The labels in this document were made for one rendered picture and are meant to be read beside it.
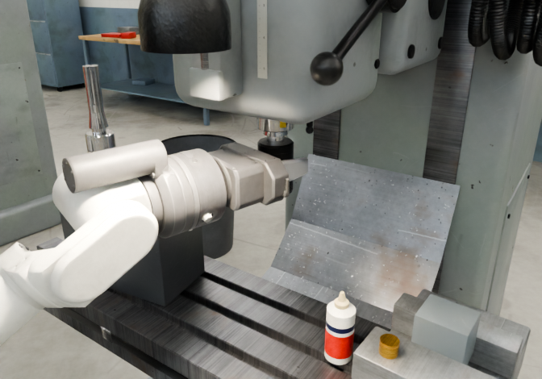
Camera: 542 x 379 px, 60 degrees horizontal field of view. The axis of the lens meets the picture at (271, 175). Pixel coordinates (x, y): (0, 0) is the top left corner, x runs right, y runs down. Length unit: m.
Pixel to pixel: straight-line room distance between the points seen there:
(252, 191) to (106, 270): 0.18
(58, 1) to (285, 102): 7.44
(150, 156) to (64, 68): 7.43
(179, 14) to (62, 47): 7.52
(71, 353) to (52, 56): 5.97
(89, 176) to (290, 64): 0.22
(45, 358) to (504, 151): 1.97
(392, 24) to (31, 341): 2.14
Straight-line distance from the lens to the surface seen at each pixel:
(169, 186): 0.50
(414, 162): 0.94
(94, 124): 0.84
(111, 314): 0.85
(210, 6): 0.37
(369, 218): 0.96
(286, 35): 0.47
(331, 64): 0.42
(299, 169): 0.61
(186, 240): 0.83
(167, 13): 0.37
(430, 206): 0.93
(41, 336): 2.46
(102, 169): 0.47
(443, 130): 0.91
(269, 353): 0.74
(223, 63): 0.48
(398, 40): 0.63
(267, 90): 0.49
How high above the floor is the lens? 1.44
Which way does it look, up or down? 21 degrees down
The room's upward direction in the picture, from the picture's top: straight up
